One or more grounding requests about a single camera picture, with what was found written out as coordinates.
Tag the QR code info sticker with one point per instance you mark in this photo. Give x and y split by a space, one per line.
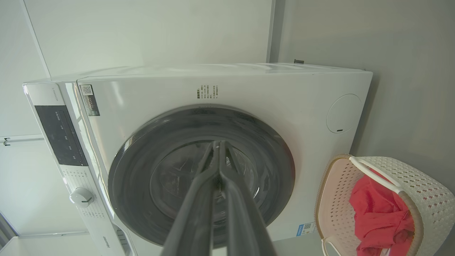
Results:
90 100

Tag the small grey fitting behind washer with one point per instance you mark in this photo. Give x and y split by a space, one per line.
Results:
299 61

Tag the white front-load washing machine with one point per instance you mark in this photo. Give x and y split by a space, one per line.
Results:
249 89

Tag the pink perforated laundry basket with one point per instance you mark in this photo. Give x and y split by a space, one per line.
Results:
426 192

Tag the white washer dial knob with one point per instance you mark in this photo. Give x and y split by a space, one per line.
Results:
81 197

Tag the red garment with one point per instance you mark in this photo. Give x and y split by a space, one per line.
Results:
380 213

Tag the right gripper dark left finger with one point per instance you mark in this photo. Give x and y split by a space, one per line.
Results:
195 220

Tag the black washer control display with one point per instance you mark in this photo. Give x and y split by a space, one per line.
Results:
60 135

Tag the blue energy label sticker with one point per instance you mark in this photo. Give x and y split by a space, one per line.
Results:
306 229

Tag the small printed text label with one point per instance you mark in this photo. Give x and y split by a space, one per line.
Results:
207 91

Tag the dark round glass washer door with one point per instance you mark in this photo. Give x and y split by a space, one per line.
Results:
142 185

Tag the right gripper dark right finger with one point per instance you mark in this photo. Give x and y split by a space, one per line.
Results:
245 227

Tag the round filter cover flap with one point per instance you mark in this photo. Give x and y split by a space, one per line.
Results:
343 113

